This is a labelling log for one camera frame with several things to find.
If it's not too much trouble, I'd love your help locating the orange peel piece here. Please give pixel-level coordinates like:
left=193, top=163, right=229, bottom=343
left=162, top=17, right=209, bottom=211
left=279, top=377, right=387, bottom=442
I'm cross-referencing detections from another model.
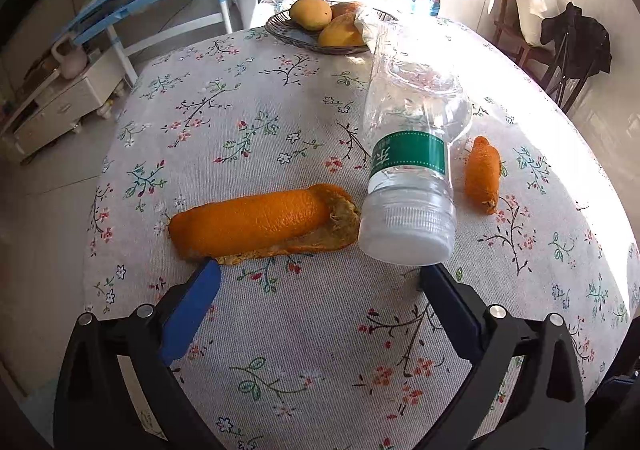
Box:
left=464, top=136, right=501, bottom=215

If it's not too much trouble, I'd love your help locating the clear plastic water bottle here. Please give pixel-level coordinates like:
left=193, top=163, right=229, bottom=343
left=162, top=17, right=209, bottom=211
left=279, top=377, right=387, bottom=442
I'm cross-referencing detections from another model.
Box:
left=358, top=18, right=472, bottom=266

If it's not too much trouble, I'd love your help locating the floral white tablecloth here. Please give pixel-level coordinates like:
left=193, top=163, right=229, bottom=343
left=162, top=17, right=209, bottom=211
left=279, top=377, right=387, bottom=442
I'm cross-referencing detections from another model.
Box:
left=84, top=20, right=639, bottom=449

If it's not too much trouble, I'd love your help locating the white tv cabinet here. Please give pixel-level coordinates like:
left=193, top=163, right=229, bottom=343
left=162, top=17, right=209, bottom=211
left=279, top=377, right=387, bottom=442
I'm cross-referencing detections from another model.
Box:
left=1, top=48, right=125, bottom=163

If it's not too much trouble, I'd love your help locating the wooden chair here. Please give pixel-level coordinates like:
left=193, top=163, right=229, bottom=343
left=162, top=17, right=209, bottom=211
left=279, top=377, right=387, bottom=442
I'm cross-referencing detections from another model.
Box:
left=492, top=0, right=589, bottom=112

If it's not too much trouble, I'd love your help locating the pink ceramic jug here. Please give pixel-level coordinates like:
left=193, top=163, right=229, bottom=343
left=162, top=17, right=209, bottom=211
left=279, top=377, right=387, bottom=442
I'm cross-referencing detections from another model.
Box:
left=51, top=33, right=88, bottom=80

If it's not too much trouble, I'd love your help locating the black jacket on chair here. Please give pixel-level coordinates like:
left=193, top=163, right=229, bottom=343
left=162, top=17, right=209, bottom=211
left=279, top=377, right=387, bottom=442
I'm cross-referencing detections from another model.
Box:
left=540, top=2, right=612, bottom=79

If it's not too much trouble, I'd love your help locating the woven fruit basket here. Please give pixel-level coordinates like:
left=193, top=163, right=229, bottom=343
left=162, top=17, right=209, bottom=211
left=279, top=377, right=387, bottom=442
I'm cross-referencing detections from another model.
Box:
left=265, top=2, right=396, bottom=55

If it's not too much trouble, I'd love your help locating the blue children's study desk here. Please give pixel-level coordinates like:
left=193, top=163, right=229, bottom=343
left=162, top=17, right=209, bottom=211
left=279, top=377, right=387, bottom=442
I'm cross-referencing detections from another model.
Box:
left=54, top=0, right=233, bottom=84

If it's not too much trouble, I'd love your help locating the yellow mango fruit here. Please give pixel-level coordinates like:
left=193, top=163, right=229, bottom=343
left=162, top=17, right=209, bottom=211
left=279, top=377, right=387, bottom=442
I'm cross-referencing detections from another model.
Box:
left=290, top=0, right=332, bottom=31

